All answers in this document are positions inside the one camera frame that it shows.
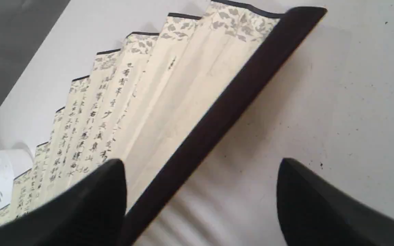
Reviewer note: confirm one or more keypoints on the grey backdrop curtain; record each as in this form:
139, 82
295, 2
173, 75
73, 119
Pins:
24, 25

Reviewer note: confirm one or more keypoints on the paper folding fan dark ribs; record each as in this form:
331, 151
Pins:
160, 104

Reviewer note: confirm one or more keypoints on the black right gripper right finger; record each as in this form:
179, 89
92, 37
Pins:
313, 212

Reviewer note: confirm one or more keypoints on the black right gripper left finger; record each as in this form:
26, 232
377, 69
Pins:
90, 213

